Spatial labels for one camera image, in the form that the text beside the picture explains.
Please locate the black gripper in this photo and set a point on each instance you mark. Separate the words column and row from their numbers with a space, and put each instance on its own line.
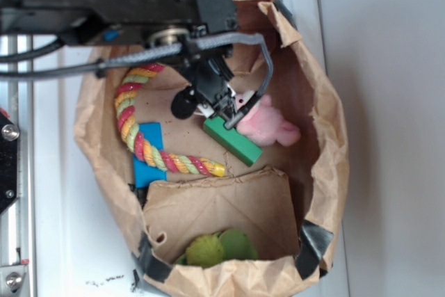
column 208, row 93

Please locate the green rectangular block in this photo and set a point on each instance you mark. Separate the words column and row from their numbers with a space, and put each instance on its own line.
column 235, row 143

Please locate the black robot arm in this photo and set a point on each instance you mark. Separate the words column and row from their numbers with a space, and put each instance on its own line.
column 194, row 36

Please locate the pink plush bunny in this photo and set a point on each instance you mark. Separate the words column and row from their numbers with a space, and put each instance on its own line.
column 265, row 125

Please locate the blue rectangular block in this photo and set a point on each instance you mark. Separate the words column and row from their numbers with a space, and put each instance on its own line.
column 144, row 174

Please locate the brown paper bag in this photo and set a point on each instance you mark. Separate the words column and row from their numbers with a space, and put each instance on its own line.
column 290, row 202

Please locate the green plush toy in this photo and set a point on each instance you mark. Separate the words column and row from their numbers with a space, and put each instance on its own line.
column 211, row 249

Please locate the black metal bracket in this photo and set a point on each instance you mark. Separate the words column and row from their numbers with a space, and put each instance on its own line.
column 9, row 160

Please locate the aluminium frame rail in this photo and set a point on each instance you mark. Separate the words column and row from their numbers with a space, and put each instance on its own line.
column 18, row 273

